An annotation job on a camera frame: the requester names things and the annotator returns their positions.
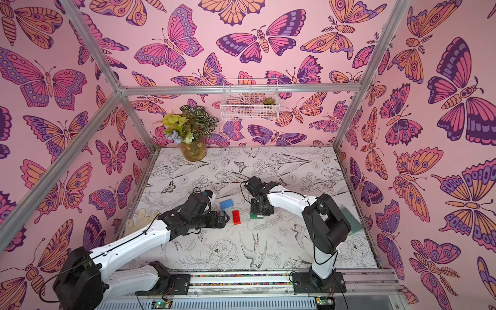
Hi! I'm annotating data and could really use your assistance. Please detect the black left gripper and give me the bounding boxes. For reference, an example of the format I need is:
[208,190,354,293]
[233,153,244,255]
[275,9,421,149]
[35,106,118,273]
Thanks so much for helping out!
[190,210,231,230]

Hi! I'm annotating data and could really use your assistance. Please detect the green lego plate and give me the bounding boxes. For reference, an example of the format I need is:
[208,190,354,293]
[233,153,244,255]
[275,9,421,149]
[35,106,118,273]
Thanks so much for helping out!
[250,214,264,220]

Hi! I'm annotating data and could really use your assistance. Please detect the red lego brick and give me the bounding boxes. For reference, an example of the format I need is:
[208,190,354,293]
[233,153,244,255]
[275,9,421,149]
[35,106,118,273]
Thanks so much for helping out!
[232,210,241,226]

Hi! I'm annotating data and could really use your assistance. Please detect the blue lego brick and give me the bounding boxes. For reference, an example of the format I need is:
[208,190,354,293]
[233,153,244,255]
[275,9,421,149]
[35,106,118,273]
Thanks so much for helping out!
[219,199,234,210]

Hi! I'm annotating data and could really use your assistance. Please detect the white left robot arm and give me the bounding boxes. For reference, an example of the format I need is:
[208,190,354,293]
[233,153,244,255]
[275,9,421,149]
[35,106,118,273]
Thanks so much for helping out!
[52,191,229,309]

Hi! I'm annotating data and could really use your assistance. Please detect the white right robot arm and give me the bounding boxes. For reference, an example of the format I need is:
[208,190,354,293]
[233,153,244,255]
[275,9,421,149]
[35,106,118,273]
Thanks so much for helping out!
[243,176,351,293]

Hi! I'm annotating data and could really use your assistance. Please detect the cream work glove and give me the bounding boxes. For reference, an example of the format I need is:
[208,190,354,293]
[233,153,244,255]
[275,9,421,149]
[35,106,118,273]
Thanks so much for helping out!
[124,209,160,236]

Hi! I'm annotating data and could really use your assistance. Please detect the potted plant in glass vase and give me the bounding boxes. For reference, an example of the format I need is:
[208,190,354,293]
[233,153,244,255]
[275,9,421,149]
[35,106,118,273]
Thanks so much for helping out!
[161,103,219,162]

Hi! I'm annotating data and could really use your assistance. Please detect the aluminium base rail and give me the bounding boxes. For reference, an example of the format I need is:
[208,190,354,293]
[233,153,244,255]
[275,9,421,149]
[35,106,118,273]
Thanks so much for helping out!
[97,269,409,309]

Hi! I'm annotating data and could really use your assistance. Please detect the white wire basket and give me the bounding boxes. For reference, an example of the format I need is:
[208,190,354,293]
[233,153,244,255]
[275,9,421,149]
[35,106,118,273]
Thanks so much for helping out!
[219,77,280,121]

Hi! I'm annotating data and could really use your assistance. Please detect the aluminium frame top crossbar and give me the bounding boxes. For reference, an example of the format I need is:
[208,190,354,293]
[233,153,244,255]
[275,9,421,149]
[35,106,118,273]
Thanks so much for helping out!
[121,83,361,96]

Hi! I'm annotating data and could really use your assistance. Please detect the aluminium frame left diagonal beam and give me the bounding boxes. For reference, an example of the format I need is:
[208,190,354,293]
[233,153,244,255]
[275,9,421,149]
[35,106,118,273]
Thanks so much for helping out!
[1,92,121,251]

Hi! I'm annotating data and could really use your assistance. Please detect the aluminium frame post back right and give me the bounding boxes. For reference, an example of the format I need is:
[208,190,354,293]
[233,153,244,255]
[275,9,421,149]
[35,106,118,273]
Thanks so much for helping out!
[333,0,411,151]

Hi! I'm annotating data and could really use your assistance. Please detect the aluminium frame post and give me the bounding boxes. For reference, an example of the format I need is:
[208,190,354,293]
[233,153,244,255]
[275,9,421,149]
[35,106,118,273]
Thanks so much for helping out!
[59,1,154,152]
[333,0,411,151]

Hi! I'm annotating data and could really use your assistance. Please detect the aluminium frame post back left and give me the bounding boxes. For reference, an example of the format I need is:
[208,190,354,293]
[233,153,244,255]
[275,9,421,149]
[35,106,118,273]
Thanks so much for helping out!
[59,1,154,152]

